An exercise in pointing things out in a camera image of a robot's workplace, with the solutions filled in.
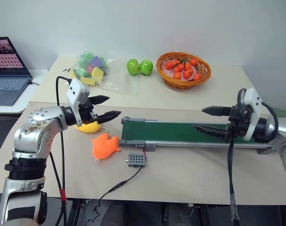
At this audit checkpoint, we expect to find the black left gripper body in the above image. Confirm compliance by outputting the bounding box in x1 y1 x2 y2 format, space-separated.
77 98 98 125

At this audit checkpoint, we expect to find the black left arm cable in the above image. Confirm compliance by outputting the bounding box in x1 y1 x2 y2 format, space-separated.
48 75 73 226

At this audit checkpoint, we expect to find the flat yellow foam block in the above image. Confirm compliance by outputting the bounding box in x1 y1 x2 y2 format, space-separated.
80 77 96 87

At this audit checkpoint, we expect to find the green toy apple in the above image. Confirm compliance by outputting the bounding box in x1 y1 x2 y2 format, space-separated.
139 60 154 77
127 58 141 76

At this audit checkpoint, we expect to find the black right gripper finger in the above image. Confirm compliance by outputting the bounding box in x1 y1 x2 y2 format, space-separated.
193 124 229 142
201 106 233 117

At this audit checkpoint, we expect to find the yellow plush toy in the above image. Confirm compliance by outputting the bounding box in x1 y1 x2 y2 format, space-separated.
74 120 103 134

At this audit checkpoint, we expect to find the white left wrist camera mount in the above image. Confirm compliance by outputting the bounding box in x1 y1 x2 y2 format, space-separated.
66 79 90 126

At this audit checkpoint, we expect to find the white side table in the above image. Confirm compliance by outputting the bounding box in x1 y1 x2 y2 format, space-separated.
0 69 49 114

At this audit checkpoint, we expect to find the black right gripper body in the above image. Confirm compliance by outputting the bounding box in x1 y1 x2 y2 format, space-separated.
224 105 251 143

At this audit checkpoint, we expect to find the grey laptop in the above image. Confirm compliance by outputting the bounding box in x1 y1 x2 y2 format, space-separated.
0 36 33 106

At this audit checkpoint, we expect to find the dark green board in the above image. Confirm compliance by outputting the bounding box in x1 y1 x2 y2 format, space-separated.
273 107 286 119

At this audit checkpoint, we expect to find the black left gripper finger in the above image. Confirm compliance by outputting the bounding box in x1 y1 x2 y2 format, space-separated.
95 110 122 125
88 95 110 106

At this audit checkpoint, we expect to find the dark green foam block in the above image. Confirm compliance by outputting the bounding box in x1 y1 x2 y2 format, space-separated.
78 54 94 68

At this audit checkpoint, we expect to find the clear plastic bag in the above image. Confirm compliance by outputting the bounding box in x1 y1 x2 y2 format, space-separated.
71 53 143 96

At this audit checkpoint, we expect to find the black control box cable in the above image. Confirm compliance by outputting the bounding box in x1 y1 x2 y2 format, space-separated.
85 164 145 226

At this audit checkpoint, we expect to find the light green foam block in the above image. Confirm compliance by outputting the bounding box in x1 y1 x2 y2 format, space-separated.
76 67 91 78

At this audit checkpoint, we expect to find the orange plush toy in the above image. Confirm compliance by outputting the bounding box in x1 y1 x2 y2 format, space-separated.
91 132 121 165

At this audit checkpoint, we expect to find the grey perforated control box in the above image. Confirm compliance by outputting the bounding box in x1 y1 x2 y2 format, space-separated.
124 154 147 168

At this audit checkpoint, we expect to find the orange wicker basket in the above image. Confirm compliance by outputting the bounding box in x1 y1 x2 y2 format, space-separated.
156 52 212 90

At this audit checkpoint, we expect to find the large yellow foam block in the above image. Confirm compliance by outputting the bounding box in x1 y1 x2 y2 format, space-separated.
91 67 104 82

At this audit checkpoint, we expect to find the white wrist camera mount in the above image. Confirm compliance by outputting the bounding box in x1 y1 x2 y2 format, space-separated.
240 87 263 141
66 79 90 126

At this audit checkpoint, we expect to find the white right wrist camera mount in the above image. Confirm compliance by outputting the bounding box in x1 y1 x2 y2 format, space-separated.
240 87 263 141

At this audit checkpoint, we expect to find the green conveyor belt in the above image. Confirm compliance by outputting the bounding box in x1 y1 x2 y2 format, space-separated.
119 116 273 153

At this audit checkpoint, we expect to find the purple foam block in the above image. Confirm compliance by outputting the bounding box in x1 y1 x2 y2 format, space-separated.
89 56 104 69

